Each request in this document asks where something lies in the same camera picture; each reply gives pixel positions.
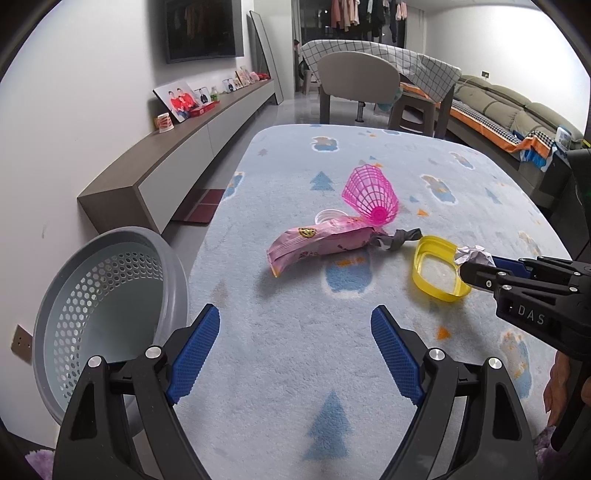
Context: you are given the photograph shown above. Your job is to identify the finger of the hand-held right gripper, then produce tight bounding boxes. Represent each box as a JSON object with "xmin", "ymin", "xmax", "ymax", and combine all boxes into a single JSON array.
[
  {"xmin": 458, "ymin": 260, "xmax": 513, "ymax": 296},
  {"xmin": 487, "ymin": 255, "xmax": 591, "ymax": 283}
]

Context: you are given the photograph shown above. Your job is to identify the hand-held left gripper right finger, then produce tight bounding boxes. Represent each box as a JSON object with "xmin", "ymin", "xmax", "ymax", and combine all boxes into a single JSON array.
[{"xmin": 370, "ymin": 305, "xmax": 539, "ymax": 480}]

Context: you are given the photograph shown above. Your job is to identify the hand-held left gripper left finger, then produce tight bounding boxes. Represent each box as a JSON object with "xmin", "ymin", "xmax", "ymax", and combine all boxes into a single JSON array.
[{"xmin": 54, "ymin": 303, "xmax": 221, "ymax": 480}]

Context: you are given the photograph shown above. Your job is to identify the white paper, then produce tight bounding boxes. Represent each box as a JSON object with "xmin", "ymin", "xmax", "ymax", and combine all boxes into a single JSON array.
[{"xmin": 454, "ymin": 244, "xmax": 496, "ymax": 268}]

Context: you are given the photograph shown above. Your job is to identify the yellow plastic lid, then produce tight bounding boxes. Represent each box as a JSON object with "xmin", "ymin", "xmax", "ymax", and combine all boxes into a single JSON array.
[{"xmin": 412, "ymin": 235, "xmax": 472, "ymax": 304}]

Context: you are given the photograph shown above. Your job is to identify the grey perforated waste basket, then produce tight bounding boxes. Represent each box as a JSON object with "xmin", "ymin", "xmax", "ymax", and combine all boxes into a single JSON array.
[{"xmin": 32, "ymin": 226, "xmax": 190, "ymax": 428}]

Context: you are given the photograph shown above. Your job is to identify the grey wrapper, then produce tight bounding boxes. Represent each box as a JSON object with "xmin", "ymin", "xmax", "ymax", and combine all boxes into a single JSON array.
[{"xmin": 372, "ymin": 228, "xmax": 423, "ymax": 253}]

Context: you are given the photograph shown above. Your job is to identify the pink snack packet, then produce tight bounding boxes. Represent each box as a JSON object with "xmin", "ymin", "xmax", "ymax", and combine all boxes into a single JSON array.
[{"xmin": 267, "ymin": 216, "xmax": 377, "ymax": 278}]

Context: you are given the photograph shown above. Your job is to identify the pink plastic mesh cup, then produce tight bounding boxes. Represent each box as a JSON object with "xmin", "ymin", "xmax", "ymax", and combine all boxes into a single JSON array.
[{"xmin": 342, "ymin": 166, "xmax": 401, "ymax": 228}]

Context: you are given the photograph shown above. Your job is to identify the person's right hand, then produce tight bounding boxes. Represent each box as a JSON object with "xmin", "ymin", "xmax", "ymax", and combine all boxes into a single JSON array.
[{"xmin": 542, "ymin": 353, "xmax": 571, "ymax": 416}]

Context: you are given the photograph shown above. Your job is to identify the black bulky object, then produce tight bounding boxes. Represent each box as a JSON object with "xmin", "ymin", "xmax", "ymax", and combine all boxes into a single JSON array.
[{"xmin": 540, "ymin": 148, "xmax": 591, "ymax": 259}]

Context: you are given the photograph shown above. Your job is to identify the dark red floor scale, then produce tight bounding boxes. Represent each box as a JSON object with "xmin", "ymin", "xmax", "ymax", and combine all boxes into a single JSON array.
[{"xmin": 176, "ymin": 189, "xmax": 225, "ymax": 224}]

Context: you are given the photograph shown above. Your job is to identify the grey green sofa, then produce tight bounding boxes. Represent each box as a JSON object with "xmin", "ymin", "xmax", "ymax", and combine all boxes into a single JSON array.
[{"xmin": 448, "ymin": 74, "xmax": 585, "ymax": 208}]

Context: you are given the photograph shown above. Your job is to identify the grey stool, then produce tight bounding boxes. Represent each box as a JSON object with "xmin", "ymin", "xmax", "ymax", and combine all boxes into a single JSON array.
[{"xmin": 388, "ymin": 90, "xmax": 437, "ymax": 134}]

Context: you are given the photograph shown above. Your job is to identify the long wooden grey cabinet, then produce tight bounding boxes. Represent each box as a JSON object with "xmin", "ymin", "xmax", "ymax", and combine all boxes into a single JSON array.
[{"xmin": 77, "ymin": 78, "xmax": 277, "ymax": 235}]

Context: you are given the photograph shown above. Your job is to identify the white checked tablecloth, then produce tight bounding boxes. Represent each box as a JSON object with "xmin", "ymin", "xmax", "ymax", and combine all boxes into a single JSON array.
[{"xmin": 301, "ymin": 39, "xmax": 462, "ymax": 100}]

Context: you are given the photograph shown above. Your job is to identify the grey round back chair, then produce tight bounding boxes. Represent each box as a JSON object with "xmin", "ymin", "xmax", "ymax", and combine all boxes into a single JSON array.
[{"xmin": 318, "ymin": 51, "xmax": 400, "ymax": 123}]

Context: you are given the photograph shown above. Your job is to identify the large red family photo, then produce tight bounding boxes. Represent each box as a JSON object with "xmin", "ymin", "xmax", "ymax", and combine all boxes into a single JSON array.
[{"xmin": 153, "ymin": 82, "xmax": 200, "ymax": 123}]

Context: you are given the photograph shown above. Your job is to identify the white plastic stool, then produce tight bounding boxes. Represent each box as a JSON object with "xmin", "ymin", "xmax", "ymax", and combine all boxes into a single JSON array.
[{"xmin": 300, "ymin": 65, "xmax": 319, "ymax": 95}]

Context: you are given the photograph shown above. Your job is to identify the hanging clothes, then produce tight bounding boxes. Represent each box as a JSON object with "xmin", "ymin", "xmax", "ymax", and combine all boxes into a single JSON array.
[{"xmin": 330, "ymin": 0, "xmax": 409, "ymax": 33}]

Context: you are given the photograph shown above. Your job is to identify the leaning grey framed mirror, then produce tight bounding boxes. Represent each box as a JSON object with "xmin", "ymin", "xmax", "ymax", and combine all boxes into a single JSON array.
[{"xmin": 247, "ymin": 10, "xmax": 283, "ymax": 106}]

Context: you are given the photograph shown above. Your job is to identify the bronze wall socket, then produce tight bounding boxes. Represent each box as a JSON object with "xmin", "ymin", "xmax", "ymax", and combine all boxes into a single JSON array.
[{"xmin": 11, "ymin": 323, "xmax": 34, "ymax": 358}]

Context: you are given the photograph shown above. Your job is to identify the wall television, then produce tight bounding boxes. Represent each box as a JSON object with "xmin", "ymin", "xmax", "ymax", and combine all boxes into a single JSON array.
[{"xmin": 164, "ymin": 0, "xmax": 245, "ymax": 64}]

